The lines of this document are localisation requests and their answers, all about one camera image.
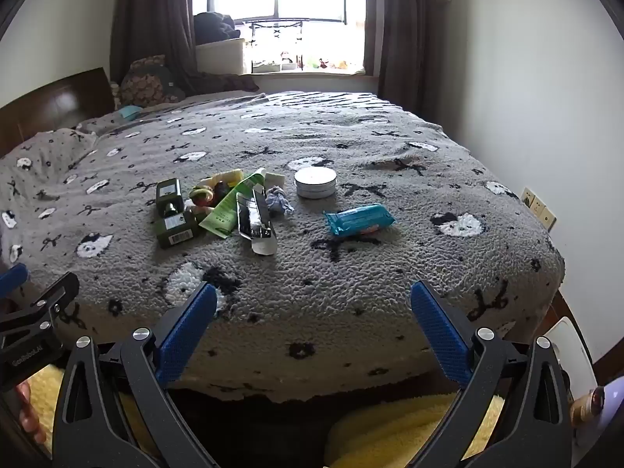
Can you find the patterned dark pillow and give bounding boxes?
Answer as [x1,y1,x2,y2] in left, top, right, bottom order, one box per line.
[119,55,186,108]

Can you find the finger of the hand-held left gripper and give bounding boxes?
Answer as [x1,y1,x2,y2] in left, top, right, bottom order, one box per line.
[0,271,80,352]
[0,262,28,300]

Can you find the brown curtain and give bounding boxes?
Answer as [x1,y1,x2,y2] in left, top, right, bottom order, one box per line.
[365,0,440,109]
[110,0,199,89]

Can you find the blue wet wipes packet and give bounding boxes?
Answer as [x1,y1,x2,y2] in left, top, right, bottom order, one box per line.
[324,203,395,238]

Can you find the grey printed fleece blanket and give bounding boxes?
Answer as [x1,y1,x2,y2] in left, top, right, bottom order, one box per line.
[0,90,567,404]

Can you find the dark green box white label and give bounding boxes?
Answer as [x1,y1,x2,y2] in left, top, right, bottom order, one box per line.
[155,211,200,250]

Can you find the white plastic bin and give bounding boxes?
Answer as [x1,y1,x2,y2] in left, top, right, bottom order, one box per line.
[543,316,598,401]

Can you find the dark wooden headboard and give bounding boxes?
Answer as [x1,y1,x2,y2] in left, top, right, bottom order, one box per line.
[0,67,116,158]

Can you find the brown crumpled cloth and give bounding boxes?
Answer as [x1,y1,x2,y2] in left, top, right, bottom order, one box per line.
[194,71,260,94]

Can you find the row of windowsill trinkets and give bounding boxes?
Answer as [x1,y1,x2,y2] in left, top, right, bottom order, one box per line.
[252,51,364,73]

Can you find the yellow fluffy rug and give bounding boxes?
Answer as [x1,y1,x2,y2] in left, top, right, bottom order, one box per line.
[24,365,506,468]

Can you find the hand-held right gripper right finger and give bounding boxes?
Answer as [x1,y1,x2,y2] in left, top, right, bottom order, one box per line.
[410,280,574,468]

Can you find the crumpled blue tissue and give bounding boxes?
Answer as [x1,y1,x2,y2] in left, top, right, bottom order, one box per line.
[265,186,295,216]

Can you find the dark bundled clothes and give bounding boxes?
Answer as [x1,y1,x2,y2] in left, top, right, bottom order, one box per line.
[193,11,243,43]

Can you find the upright dark green box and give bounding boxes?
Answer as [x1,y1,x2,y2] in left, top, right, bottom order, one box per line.
[155,179,185,218]

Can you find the white storage box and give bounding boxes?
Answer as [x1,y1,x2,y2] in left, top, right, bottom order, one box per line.
[194,37,247,77]

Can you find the green squeeze tube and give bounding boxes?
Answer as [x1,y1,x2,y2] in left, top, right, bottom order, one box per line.
[199,168,267,239]

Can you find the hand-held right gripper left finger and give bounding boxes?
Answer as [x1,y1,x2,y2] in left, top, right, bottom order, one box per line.
[51,280,218,468]

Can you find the person's left hand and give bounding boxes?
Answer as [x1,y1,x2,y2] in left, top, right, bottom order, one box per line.
[14,381,48,445]

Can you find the black and white tube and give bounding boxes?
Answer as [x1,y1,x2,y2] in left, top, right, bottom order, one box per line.
[236,187,278,256]

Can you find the round metal tin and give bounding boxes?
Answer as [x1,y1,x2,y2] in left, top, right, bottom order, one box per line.
[293,166,337,200]

